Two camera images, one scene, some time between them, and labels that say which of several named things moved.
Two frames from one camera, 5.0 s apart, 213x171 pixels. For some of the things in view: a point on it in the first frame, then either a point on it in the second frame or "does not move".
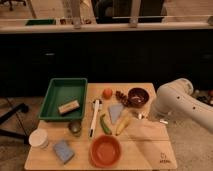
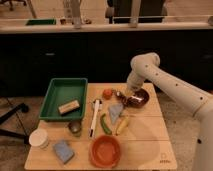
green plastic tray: x=61 y=91 does not move
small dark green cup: x=75 y=128 does not move
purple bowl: x=138 y=97 does not move
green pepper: x=105 y=127 does not move
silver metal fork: x=145 y=115 to x=137 y=98
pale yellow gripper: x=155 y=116 to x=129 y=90
